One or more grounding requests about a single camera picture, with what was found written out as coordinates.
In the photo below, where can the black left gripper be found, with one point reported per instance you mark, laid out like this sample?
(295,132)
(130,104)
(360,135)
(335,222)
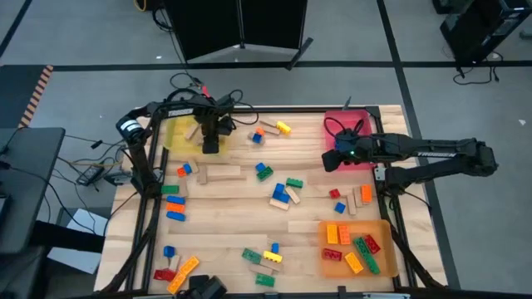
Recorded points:
(214,124)

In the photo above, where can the blue long plastic brick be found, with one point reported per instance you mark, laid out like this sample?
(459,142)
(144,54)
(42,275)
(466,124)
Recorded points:
(175,216)
(175,199)

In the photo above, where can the black folding screen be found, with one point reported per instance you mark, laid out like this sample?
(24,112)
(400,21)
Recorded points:
(208,25)

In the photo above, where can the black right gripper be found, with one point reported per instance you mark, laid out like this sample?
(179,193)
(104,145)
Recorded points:
(357,147)

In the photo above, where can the red long plastic brick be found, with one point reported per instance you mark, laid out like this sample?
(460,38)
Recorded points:
(164,274)
(331,254)
(372,244)

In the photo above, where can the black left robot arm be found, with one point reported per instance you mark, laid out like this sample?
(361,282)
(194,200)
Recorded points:
(183,112)

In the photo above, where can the black side desk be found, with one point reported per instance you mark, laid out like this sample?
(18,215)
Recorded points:
(29,187)

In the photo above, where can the yellow plastic brick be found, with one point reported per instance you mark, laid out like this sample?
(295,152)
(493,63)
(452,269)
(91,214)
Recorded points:
(272,256)
(284,127)

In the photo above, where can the orange-yellow plastic brick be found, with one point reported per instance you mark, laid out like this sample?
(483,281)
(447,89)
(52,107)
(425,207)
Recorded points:
(189,266)
(353,263)
(176,282)
(332,233)

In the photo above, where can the small orange plastic brick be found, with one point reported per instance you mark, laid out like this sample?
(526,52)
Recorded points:
(260,130)
(181,171)

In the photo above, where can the grey metal mounting plate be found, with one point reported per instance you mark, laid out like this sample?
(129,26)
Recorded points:
(382,172)

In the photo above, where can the white floor board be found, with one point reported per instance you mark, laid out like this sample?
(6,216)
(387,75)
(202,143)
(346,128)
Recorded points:
(83,220)

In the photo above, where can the yellow translucent plastic bin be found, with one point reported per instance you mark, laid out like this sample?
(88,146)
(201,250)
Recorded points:
(176,137)

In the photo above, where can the small red plastic brick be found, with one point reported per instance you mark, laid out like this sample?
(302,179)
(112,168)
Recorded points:
(334,193)

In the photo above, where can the small blue plastic brick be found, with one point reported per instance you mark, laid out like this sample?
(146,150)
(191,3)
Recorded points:
(260,167)
(277,196)
(341,144)
(279,188)
(188,168)
(257,138)
(275,248)
(285,198)
(169,251)
(340,207)

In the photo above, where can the orange translucent plastic bin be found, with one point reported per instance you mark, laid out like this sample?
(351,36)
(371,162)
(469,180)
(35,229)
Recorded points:
(388,249)

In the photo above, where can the black power adapter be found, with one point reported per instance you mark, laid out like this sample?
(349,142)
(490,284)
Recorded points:
(89,175)

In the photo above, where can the green plastic brick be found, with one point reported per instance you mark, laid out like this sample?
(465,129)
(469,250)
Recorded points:
(170,189)
(372,265)
(361,246)
(294,183)
(264,173)
(252,256)
(265,280)

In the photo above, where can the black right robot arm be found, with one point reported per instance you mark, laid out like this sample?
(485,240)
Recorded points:
(436,151)

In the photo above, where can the pink translucent plastic bin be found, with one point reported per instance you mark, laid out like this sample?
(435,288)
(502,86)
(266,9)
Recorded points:
(365,124)

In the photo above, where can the black mat with striped edge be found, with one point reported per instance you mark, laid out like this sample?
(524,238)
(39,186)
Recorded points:
(16,95)

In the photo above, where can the black equipment rack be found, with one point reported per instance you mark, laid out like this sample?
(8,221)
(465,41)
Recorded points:
(482,25)

